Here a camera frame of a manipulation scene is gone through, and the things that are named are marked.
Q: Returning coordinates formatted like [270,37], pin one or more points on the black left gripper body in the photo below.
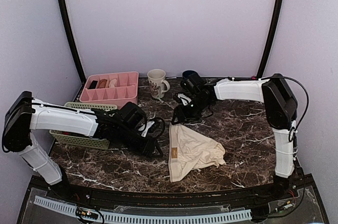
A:
[125,137]

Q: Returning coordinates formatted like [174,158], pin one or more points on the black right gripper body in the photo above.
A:
[194,112]

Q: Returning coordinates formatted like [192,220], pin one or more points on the beige boxer underwear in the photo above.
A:
[190,150]

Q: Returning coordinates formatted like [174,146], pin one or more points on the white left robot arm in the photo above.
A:
[28,114]

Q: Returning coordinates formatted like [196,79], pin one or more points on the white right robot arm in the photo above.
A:
[280,109]

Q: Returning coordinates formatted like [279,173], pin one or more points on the dark blue mug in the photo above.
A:
[187,73]

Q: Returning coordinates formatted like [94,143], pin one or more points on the cream floral mug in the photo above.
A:
[158,84]

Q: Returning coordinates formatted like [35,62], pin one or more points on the pink divided organizer tray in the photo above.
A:
[127,91]

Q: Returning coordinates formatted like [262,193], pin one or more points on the brown rolled item in tray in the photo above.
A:
[102,83]

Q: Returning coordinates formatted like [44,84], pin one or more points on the beige rolled item in tray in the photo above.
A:
[113,83]

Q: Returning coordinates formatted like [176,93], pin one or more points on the black rolled item in tray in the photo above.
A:
[93,85]

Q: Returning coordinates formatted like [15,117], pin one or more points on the green plastic laundry basket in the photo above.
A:
[78,139]

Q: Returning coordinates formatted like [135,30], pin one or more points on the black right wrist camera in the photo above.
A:
[193,83]

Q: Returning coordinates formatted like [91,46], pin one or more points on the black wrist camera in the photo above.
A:
[131,114]
[193,83]

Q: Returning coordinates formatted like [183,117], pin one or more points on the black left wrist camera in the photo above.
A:
[131,114]

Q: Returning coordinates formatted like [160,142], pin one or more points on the white slotted cable duct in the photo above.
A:
[90,215]

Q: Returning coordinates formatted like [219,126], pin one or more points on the right black frame post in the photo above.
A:
[270,38]

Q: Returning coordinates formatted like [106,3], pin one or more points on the black frame post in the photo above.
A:
[270,38]
[71,40]

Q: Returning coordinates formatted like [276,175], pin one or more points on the left black frame post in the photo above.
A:
[71,40]

